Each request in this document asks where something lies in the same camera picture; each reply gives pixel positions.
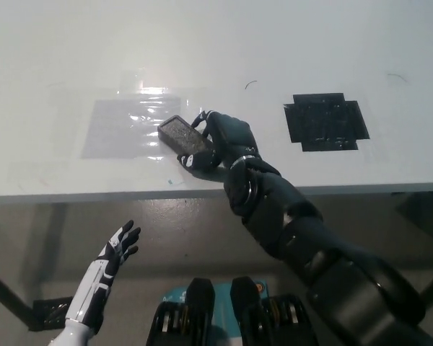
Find black diagonal table leg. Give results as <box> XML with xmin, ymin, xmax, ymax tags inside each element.
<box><xmin>0</xmin><ymin>264</ymin><xmax>35</xmax><ymax>325</ymax></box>

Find black table foot bracket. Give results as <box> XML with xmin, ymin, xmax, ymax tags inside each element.
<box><xmin>27</xmin><ymin>296</ymin><xmax>74</xmax><ymax>332</ymax></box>

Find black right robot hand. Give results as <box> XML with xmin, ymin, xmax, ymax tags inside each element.
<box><xmin>176</xmin><ymin>110</ymin><xmax>261</xmax><ymax>171</ymax></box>

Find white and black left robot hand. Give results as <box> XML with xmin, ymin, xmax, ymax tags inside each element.
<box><xmin>66</xmin><ymin>220</ymin><xmax>142</xmax><ymax>327</ymax></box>

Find clear plastic film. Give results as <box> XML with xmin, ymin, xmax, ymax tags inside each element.
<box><xmin>117</xmin><ymin>70</ymin><xmax>209</xmax><ymax>162</ymax></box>

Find black tape marked spot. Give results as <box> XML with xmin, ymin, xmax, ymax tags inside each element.
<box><xmin>282</xmin><ymin>92</ymin><xmax>370</xmax><ymax>153</ymax></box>

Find black robot legs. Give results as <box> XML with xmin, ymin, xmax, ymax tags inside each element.
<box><xmin>149</xmin><ymin>275</ymin><xmax>319</xmax><ymax>346</ymax></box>

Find dark grey whiteboard eraser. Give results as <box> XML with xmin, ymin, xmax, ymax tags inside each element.
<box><xmin>157</xmin><ymin>115</ymin><xmax>215</xmax><ymax>156</ymax></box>

